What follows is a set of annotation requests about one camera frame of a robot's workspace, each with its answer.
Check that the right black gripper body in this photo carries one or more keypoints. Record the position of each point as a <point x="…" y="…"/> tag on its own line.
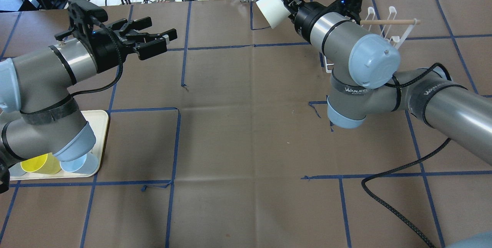
<point x="306" y="16"/>

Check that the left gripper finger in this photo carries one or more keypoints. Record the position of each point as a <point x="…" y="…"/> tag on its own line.
<point x="123" y="27"/>
<point x="150" y="45"/>

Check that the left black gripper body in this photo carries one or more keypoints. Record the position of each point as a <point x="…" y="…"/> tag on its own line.
<point x="104" y="53"/>

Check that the white plastic cup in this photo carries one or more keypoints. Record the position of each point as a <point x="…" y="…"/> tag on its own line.
<point x="274" y="11"/>

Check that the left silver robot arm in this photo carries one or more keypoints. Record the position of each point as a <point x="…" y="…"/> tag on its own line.
<point x="39" y="114"/>

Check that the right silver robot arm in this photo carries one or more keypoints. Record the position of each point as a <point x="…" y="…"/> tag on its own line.
<point x="365" y="78"/>

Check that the light blue cup near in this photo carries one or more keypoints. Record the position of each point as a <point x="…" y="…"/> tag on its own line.
<point x="86" y="164"/>

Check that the light blue cup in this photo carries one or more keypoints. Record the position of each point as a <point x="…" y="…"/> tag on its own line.
<point x="17" y="170"/>
<point x="86" y="164"/>

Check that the yellow plastic cup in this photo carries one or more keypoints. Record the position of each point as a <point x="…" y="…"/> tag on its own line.
<point x="44" y="164"/>

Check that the light blue cup far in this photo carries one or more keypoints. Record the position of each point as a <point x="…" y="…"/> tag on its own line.
<point x="17" y="170"/>

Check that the cream plastic tray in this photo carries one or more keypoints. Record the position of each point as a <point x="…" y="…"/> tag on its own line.
<point x="99" y="122"/>

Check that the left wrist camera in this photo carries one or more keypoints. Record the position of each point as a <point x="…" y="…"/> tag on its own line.
<point x="83" y="16"/>

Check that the white wire cup rack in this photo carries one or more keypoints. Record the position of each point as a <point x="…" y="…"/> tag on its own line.
<point x="385" y="26"/>

